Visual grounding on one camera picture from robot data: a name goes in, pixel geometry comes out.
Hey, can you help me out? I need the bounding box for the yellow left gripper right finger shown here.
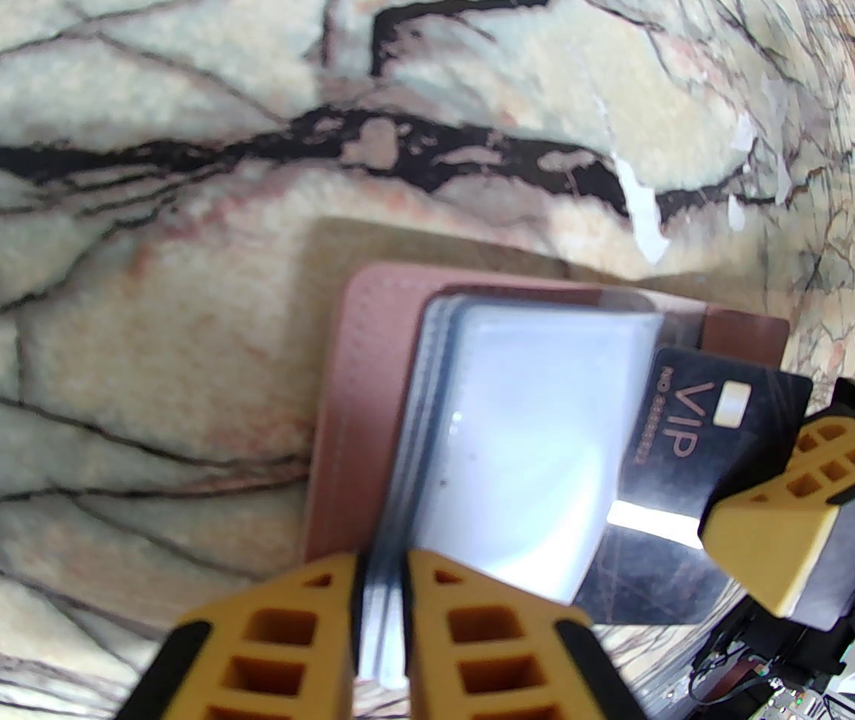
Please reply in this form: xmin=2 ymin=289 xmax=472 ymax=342
xmin=405 ymin=548 xmax=646 ymax=720

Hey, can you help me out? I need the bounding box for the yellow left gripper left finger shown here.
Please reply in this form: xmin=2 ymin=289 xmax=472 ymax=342
xmin=116 ymin=552 xmax=359 ymax=720

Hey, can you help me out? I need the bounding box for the black VIP card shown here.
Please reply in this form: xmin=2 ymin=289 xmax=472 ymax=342
xmin=576 ymin=346 xmax=816 ymax=628

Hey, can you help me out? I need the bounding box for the pink leather card holder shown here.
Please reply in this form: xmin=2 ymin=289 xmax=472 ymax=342
xmin=301 ymin=262 xmax=792 ymax=695

